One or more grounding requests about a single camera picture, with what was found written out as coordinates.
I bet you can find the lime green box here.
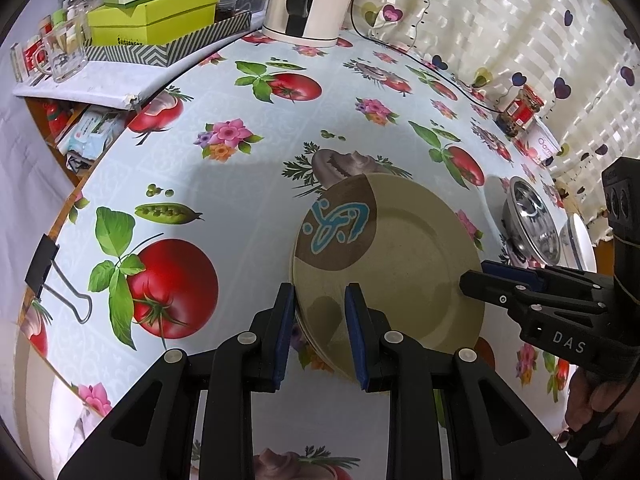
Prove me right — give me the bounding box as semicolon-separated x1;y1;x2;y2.
87;0;219;47

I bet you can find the clear glass mug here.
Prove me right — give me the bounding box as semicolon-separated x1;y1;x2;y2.
34;11;88;84

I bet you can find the beige deep soup plate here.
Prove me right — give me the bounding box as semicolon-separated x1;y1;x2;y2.
296;301;386;393

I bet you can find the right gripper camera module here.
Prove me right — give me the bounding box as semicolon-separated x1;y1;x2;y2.
602;157;640;306

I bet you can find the heart pattern curtain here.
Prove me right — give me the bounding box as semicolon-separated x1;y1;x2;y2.
352;0;639;242

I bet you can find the stainless steel bowl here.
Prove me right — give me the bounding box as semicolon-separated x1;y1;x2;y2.
502;177;561;266

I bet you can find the red lid sauce jar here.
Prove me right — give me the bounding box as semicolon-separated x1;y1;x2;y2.
496;84;544;138

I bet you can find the person's right hand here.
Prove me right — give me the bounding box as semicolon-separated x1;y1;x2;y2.
565;368;639;444

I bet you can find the black power cable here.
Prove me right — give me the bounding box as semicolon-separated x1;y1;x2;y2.
349;0;507;114

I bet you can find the white yogurt tub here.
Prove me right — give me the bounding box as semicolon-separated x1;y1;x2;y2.
523;116;561;166

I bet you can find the striped black white tray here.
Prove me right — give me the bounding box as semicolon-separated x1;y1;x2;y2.
85;11;252;67

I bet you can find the white bowl blue stripe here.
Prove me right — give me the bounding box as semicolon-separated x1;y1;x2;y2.
560;214;597;273

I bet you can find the small beige plate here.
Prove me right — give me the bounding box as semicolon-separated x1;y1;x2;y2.
292;174;484;352

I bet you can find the fruit print tablecloth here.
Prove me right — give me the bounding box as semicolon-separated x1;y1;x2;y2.
32;32;567;472

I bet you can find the black binder clip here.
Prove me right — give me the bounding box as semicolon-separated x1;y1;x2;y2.
25;234;93;325

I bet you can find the white electric kettle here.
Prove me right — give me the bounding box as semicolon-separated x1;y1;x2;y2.
262;0;352;48

